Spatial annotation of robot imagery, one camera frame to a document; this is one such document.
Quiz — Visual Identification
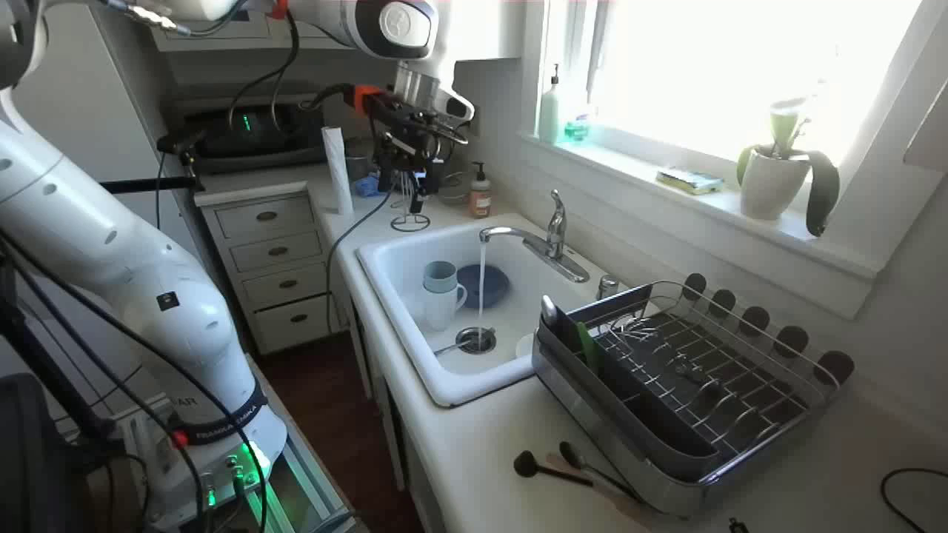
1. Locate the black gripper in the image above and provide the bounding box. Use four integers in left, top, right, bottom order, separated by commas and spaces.
368, 88, 475, 215

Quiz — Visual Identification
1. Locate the chrome faucet with spout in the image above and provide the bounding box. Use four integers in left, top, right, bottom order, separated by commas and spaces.
478, 221, 593, 286

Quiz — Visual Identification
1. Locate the brown soap bottle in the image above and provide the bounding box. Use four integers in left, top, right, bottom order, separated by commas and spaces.
466, 160, 495, 221

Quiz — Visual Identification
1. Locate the white paper towel roll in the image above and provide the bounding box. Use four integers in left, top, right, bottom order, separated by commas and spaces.
316, 125, 359, 220

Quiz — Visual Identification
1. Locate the white kitchen sink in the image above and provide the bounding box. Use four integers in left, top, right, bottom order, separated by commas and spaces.
352, 214, 621, 412

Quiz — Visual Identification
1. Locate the light blue mug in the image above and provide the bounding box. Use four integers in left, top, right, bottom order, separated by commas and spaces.
420, 257, 460, 297

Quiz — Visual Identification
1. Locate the white mug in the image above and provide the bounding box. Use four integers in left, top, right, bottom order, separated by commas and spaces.
417, 282, 470, 334

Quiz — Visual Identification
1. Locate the blue plate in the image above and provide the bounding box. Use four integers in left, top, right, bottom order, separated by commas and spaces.
452, 260, 515, 313

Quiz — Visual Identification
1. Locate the pale green dish soap bottle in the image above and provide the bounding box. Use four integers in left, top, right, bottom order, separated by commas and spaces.
535, 63, 565, 149

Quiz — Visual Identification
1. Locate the metal sink drain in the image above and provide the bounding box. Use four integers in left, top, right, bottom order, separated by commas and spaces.
452, 326, 500, 359

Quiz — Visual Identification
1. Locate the small teal object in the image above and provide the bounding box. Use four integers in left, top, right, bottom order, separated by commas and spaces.
561, 109, 596, 149

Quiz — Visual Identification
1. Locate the white drawer cabinet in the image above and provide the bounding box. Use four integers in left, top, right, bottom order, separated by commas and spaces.
192, 181, 343, 359

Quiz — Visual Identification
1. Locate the black electronics box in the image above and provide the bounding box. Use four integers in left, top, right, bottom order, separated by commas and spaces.
158, 100, 325, 177

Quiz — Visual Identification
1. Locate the yellow green sponge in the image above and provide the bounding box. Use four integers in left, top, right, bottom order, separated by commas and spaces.
655, 165, 722, 199

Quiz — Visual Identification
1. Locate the black dish brush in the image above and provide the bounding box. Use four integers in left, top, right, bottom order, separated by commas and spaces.
555, 439, 644, 504
510, 448, 599, 491

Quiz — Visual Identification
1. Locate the white framed window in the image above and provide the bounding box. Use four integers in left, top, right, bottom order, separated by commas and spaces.
519, 0, 948, 181

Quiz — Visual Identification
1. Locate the metal dish rack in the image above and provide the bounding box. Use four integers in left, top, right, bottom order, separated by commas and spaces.
531, 270, 860, 517

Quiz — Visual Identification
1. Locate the white plant pot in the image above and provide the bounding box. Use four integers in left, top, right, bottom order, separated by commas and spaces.
737, 144, 815, 221

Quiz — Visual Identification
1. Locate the green potted plant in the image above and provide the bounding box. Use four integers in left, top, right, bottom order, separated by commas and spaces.
731, 95, 845, 240

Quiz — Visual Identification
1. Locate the small wire stand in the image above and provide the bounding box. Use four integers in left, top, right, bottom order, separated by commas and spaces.
389, 200, 435, 237

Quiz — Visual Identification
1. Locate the black hanging cable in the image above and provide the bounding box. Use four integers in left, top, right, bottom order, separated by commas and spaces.
322, 186, 396, 341

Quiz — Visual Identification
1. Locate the black cable with orange plug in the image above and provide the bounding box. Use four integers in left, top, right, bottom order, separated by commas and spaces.
223, 0, 390, 132

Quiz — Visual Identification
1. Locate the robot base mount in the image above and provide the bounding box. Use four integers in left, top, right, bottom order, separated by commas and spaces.
135, 394, 361, 533

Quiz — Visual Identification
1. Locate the black cable along robot arm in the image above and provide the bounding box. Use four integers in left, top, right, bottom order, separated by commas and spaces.
0, 232, 276, 533

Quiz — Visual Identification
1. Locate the black cable on counter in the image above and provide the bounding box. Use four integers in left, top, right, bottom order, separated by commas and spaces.
878, 464, 948, 533

